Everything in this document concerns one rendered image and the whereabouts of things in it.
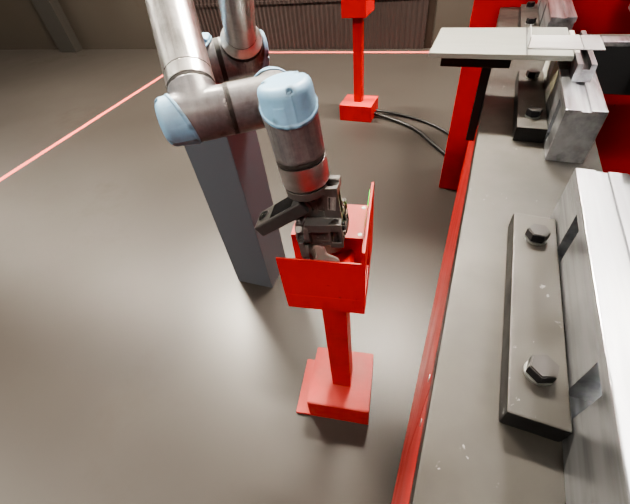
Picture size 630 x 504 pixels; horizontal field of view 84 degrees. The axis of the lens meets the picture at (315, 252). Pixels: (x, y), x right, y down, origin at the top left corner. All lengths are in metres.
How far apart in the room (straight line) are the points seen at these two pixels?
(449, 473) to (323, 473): 0.91
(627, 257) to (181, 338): 1.48
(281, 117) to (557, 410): 0.43
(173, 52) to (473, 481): 0.65
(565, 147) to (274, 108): 0.52
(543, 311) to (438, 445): 0.19
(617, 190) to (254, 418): 1.19
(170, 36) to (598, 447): 0.69
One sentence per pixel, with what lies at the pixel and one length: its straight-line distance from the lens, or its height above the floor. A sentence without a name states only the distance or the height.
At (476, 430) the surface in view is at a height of 0.88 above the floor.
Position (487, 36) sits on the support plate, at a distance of 0.97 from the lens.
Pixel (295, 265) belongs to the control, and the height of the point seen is 0.79.
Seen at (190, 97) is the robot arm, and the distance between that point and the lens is 0.58.
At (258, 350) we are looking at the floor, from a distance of 1.48.
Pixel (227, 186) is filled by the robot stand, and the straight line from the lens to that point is 1.29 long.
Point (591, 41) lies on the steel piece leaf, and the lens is 0.96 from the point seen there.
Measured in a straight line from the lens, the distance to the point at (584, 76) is 0.85.
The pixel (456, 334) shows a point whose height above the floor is 0.88.
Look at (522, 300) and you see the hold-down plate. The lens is 0.47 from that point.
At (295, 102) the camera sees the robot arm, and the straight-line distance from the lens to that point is 0.47.
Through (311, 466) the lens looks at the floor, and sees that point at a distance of 1.29.
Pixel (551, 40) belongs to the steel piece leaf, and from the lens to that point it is 0.95.
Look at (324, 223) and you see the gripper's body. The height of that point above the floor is 0.88.
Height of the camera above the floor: 1.26
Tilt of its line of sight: 46 degrees down
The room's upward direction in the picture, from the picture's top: 8 degrees counter-clockwise
